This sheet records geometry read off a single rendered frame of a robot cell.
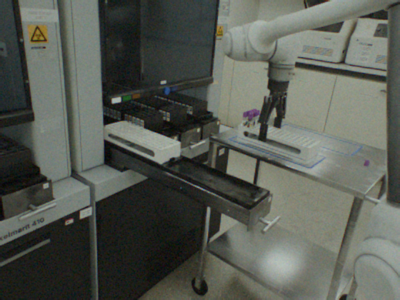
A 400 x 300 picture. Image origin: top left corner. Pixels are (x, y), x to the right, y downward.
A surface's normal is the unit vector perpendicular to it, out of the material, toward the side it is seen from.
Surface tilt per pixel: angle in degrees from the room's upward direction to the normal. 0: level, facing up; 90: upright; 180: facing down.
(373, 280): 96
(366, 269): 98
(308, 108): 90
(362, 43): 90
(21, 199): 90
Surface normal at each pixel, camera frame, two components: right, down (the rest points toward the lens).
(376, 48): -0.60, 0.27
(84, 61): 0.79, 0.29
